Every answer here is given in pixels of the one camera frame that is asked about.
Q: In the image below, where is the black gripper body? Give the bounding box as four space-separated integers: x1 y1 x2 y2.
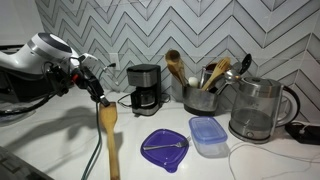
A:
68 65 105 98

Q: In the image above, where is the plain wooden spatula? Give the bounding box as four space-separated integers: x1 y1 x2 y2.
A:
98 101 121 180

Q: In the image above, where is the silver utensil bucket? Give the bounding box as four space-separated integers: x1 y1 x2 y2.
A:
181 83 221 117

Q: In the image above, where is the slotted wooden spatula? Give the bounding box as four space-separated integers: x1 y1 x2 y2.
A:
201 56 232 92

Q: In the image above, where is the black silver coffee maker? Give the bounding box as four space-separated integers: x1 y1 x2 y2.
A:
126 63 164 118

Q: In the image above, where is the black microwave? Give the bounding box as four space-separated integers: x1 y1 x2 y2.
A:
0 44 76 104

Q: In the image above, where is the metal fork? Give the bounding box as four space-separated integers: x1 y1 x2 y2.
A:
143 135 192 152

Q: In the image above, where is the small wooden spoon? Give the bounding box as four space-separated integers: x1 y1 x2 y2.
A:
166 63 186 88

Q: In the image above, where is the purple plastic lid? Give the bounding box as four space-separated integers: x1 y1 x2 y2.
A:
140 128 190 174

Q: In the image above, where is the large round wooden spoon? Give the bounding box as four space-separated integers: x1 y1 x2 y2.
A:
164 49 188 88

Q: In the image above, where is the blue glass plate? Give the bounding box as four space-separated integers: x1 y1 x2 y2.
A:
0 106 36 125

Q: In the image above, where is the clear container blue lid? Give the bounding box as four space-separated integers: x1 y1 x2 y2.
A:
188 115 230 158

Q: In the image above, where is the dark stove edge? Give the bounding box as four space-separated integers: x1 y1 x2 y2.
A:
0 145 55 180

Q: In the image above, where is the dark copper ladle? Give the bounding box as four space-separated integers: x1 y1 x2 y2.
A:
199 62 221 90

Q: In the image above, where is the shiny metal ladle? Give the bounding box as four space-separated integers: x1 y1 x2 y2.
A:
215 68 242 96

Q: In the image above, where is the black perforated spoon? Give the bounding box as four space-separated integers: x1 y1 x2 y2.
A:
237 53 253 76

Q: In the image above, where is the glass steel electric kettle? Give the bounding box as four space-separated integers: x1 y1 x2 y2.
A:
228 76 301 145

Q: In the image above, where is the black power adapter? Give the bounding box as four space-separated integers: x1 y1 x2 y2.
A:
284 121 320 146

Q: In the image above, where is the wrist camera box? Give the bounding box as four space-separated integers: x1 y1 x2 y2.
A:
78 52 100 68

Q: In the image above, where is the white wall outlet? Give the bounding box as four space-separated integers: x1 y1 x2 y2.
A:
108 52 121 72

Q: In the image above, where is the green cable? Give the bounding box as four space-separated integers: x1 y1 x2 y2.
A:
80 62 117 180

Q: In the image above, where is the thin white cable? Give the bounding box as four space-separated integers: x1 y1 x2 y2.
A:
227 141 320 180

